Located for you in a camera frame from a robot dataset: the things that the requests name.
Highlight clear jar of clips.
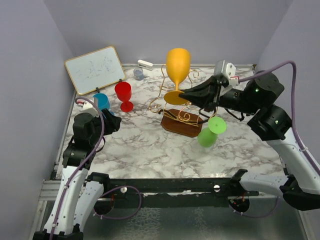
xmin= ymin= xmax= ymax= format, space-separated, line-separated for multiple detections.
xmin=133 ymin=67 xmax=145 ymax=81

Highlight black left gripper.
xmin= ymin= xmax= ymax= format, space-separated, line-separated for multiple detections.
xmin=90 ymin=108 xmax=122 ymax=146

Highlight orange wine glass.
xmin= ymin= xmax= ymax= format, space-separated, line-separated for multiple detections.
xmin=164 ymin=48 xmax=191 ymax=105

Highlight blue wine glass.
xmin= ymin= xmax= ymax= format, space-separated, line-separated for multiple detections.
xmin=93 ymin=93 xmax=115 ymax=116

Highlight brown wooden rack base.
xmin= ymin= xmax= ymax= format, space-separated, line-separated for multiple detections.
xmin=160 ymin=108 xmax=203 ymax=138

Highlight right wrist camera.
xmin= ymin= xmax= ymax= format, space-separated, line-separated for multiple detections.
xmin=213 ymin=60 xmax=239 ymax=88

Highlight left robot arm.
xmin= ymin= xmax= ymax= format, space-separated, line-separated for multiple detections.
xmin=33 ymin=108 xmax=122 ymax=240

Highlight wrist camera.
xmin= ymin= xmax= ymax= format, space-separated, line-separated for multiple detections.
xmin=75 ymin=97 xmax=99 ymax=117
xmin=213 ymin=60 xmax=239 ymax=88

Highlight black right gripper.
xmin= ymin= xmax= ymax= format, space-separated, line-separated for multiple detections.
xmin=179 ymin=75 xmax=260 ymax=115

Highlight black mounting rail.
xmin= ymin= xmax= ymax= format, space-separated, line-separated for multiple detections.
xmin=86 ymin=172 xmax=259 ymax=209

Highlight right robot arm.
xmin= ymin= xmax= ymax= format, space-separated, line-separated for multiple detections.
xmin=179 ymin=71 xmax=320 ymax=211

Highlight gold wire glass rack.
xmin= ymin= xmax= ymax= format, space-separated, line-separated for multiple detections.
xmin=148 ymin=64 xmax=219 ymax=127

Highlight green wine glass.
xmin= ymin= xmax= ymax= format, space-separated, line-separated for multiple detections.
xmin=197 ymin=116 xmax=227 ymax=148

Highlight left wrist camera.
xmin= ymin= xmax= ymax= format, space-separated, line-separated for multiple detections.
xmin=75 ymin=97 xmax=99 ymax=117

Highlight yellow framed whiteboard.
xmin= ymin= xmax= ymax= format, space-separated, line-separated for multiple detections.
xmin=64 ymin=46 xmax=126 ymax=96

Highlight red wine glass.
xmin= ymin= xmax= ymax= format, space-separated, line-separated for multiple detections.
xmin=114 ymin=81 xmax=134 ymax=113

